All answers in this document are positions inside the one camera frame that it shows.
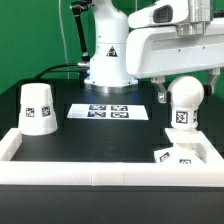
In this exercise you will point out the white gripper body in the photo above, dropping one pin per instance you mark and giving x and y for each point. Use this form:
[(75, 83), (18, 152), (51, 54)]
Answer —
[(159, 51)]

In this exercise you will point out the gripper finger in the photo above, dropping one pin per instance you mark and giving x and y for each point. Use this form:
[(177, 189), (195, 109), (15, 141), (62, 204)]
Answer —
[(162, 93), (212, 78)]

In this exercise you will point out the white lamp bulb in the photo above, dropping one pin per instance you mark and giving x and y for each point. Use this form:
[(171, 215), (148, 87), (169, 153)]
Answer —
[(187, 93)]

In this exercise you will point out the white lamp base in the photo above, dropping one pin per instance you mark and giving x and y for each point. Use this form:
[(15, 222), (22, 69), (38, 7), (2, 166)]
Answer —
[(181, 152)]

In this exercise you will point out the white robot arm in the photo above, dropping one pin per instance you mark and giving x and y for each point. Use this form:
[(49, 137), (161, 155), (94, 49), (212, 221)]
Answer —
[(108, 72)]

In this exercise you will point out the white lamp shade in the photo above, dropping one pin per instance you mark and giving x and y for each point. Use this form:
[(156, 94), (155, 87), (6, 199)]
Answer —
[(37, 116)]

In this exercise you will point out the white marker sheet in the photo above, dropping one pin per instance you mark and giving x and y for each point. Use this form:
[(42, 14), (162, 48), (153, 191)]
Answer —
[(107, 112)]

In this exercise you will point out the white U-shaped fence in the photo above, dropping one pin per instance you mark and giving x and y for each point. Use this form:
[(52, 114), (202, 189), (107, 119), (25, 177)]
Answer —
[(210, 174)]

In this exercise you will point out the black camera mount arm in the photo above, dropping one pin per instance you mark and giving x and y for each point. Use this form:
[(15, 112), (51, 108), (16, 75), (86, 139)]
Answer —
[(77, 8)]

